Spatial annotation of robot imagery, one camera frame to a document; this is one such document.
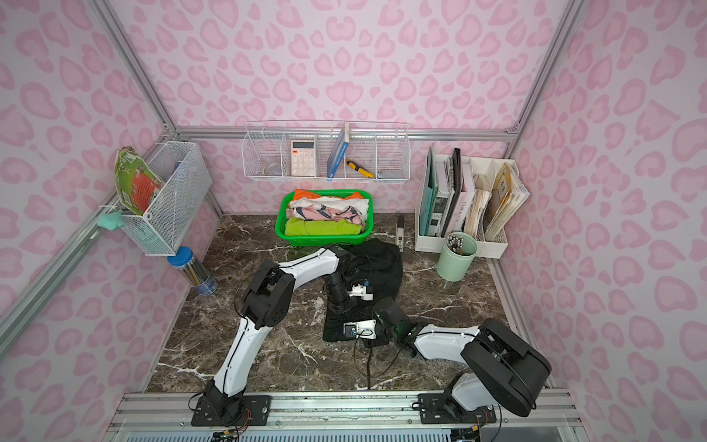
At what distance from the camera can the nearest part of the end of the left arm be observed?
83 cm

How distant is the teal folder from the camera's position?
87cm

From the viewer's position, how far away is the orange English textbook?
3.04 ft

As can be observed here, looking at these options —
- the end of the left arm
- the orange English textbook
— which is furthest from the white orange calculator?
the orange English textbook

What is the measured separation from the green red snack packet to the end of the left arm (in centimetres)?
53
